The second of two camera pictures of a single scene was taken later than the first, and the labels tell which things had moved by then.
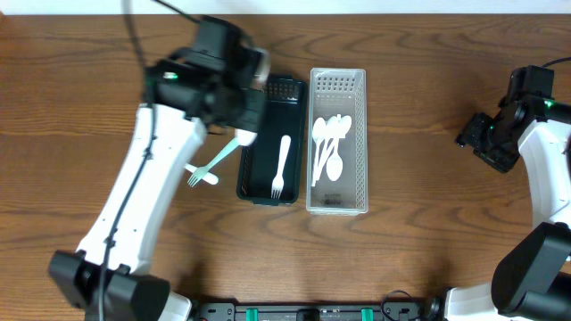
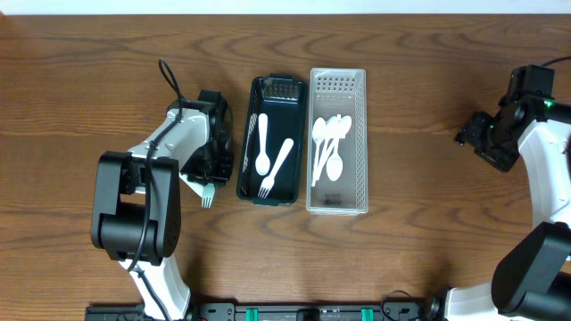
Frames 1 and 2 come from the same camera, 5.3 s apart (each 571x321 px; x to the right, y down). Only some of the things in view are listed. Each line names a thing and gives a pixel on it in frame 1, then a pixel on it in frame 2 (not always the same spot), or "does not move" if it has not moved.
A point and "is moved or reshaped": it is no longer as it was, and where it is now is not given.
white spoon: (318, 134) → (344, 127)
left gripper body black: (252, 112) → (210, 168)
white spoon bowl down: (335, 163) does not move
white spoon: (332, 129) does not move
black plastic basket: (259, 166) does not move
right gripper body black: (493, 144) does not move
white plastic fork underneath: (208, 176) is moved or reshaped
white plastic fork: (278, 182) is moved or reshaped
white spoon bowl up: (318, 132) does not move
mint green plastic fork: (197, 175) is moved or reshaped
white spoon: (244, 137) → (262, 164)
